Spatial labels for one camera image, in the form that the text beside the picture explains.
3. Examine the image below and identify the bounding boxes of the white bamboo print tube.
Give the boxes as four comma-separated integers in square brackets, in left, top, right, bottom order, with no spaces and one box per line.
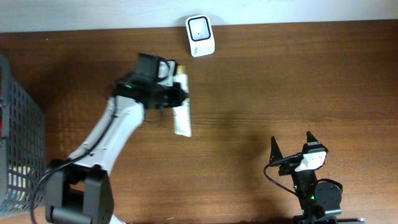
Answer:
[173,65,192,138]

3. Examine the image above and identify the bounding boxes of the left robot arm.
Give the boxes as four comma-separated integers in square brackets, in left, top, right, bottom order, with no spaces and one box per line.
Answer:
[43,53,192,224]

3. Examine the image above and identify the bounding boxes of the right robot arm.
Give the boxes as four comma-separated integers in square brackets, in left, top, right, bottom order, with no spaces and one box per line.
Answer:
[264,131,366,224]

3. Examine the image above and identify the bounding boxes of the white barcode scanner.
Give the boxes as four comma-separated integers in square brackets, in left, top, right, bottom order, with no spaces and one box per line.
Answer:
[185,15,215,57]

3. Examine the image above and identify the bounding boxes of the grey plastic mesh basket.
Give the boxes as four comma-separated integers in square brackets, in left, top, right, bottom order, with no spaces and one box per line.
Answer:
[1,55,46,219]

